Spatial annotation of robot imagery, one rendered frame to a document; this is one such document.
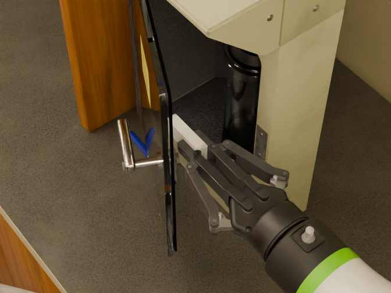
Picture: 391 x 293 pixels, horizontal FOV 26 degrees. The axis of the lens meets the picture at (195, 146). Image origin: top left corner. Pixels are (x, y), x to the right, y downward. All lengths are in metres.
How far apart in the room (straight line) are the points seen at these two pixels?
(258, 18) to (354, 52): 0.74
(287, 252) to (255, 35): 0.25
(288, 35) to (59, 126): 0.65
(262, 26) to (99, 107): 0.60
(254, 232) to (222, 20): 0.26
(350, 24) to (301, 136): 0.46
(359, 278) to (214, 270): 0.47
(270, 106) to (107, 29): 0.39
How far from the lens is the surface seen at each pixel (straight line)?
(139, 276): 1.40
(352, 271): 0.98
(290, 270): 0.99
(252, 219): 1.04
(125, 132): 1.22
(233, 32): 0.96
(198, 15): 0.94
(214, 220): 1.03
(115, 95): 1.54
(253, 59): 1.26
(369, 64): 1.69
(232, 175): 1.08
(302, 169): 1.34
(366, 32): 1.65
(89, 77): 1.47
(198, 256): 1.41
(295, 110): 1.19
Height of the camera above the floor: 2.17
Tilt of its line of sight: 53 degrees down
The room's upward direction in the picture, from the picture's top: straight up
